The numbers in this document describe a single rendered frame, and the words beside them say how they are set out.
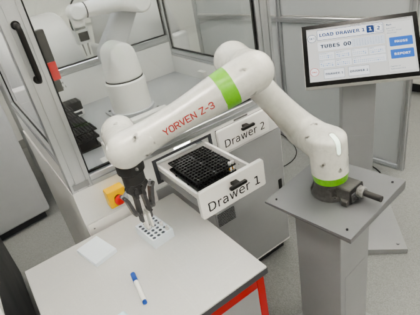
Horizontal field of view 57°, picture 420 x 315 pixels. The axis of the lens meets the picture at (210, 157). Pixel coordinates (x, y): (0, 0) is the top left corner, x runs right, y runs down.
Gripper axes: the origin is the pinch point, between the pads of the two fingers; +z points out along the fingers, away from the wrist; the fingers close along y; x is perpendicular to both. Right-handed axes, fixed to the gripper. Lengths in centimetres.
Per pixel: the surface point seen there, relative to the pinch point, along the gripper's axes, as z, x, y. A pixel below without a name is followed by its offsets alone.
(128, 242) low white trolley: 7.7, -4.2, 7.8
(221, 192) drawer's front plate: -5.3, 16.1, -22.6
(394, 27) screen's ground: -31, 16, -137
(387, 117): 45, -12, -193
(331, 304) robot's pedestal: 55, 43, -47
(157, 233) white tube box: 4.2, 4.8, -0.2
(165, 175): -3.6, -12.6, -18.1
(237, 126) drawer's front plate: -7, -13, -59
